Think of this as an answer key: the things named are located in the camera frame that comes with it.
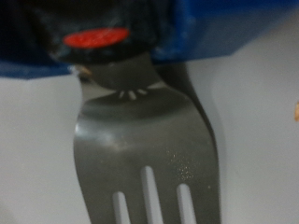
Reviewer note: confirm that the silver toaster oven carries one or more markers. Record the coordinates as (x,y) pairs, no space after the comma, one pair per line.
(37,140)

